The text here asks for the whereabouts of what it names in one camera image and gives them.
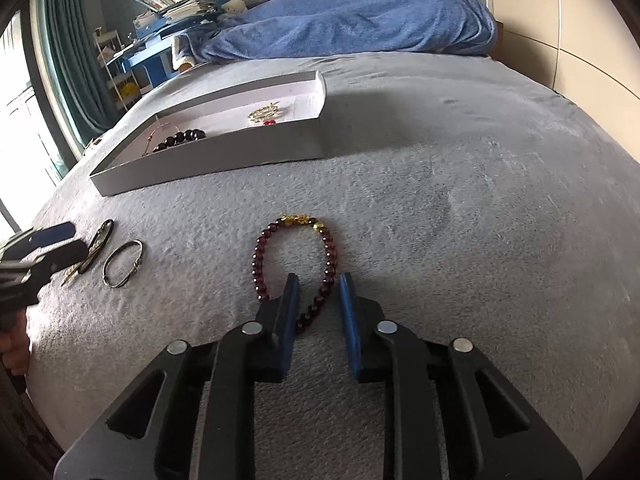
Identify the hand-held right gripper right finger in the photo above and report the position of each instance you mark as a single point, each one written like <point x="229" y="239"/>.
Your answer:
<point x="350" y="330"/>

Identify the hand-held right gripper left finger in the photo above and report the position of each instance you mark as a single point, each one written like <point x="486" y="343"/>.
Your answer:
<point x="290" y="320"/>

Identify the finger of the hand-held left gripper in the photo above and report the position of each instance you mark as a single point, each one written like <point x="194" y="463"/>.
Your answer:
<point x="50" y="257"/>
<point x="52" y="234"/>

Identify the silver metal bangle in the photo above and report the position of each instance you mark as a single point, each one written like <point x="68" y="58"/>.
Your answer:
<point x="111" y="260"/>

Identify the grey cardboard box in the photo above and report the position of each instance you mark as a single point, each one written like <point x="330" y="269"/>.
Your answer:
<point x="225" y="152"/>

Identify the gold and red ornament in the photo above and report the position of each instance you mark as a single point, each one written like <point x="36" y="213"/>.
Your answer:
<point x="261" y="113"/>

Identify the person's left hand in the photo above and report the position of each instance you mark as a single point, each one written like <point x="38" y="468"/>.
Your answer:
<point x="11" y="355"/>

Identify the window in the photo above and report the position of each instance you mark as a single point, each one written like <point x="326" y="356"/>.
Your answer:
<point x="25" y="125"/>

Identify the person's patterned dark clothing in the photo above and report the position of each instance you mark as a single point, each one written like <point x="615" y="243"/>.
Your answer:
<point x="22" y="430"/>

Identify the yellow item in rack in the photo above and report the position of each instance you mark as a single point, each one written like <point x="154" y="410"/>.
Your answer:
<point x="129" y="89"/>

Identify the teal curtain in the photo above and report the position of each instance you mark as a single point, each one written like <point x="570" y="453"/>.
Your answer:
<point x="75" y="50"/>

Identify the white shelf rack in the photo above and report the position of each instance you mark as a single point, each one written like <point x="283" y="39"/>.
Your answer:
<point x="107" y="55"/>

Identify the blue desk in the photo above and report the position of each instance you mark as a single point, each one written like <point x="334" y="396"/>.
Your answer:
<point x="150" y="57"/>

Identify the white and orange cloth item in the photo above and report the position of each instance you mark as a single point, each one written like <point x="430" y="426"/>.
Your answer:
<point x="181" y="52"/>

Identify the stack of papers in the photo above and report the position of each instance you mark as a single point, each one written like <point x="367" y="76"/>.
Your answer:
<point x="192" y="10"/>

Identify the white plush toy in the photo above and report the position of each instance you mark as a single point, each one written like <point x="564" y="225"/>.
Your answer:
<point x="234" y="10"/>

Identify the blue blanket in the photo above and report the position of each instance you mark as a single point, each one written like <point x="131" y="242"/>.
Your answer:
<point x="350" y="20"/>

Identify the beige wardrobe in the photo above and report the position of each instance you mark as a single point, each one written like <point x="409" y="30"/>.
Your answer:
<point x="575" y="25"/>

